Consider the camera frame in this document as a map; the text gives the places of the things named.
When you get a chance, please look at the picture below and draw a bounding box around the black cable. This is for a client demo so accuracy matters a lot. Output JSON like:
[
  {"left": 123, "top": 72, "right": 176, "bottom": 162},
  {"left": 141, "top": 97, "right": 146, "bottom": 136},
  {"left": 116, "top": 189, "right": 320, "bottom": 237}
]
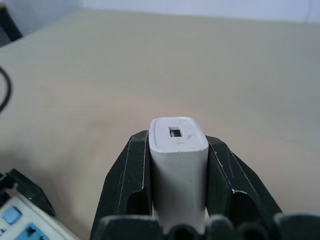
[{"left": 0, "top": 66, "right": 13, "bottom": 114}]

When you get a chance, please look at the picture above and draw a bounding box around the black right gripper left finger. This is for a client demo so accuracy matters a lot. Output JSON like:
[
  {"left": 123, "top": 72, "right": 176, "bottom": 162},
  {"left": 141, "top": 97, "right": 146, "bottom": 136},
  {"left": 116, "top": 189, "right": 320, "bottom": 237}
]
[{"left": 90, "top": 129, "right": 154, "bottom": 240}]

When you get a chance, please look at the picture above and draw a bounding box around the white usb charger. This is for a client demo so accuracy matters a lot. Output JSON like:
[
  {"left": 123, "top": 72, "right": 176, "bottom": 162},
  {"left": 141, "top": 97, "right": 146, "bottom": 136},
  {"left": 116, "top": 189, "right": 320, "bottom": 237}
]
[{"left": 147, "top": 116, "right": 210, "bottom": 237}]

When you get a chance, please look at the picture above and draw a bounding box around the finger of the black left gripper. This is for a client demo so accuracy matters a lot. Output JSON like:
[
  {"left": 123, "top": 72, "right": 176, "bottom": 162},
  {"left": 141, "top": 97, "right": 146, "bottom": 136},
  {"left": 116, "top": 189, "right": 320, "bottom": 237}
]
[{"left": 0, "top": 168, "right": 57, "bottom": 217}]

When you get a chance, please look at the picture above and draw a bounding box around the dark black object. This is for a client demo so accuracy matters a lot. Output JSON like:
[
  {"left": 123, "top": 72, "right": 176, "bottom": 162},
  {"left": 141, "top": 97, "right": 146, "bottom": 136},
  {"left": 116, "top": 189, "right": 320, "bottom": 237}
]
[{"left": 0, "top": 0, "right": 24, "bottom": 49}]

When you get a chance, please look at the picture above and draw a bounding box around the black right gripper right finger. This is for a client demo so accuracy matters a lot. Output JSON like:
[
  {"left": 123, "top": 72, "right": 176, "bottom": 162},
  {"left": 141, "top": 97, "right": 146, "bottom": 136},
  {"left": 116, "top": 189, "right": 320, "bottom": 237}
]
[{"left": 204, "top": 134, "right": 284, "bottom": 227}]

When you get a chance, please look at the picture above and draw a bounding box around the white and blue power strip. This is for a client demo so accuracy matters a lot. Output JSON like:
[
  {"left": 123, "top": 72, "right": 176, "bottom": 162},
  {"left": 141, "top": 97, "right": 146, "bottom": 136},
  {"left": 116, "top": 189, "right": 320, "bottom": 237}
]
[{"left": 0, "top": 194, "right": 79, "bottom": 240}]

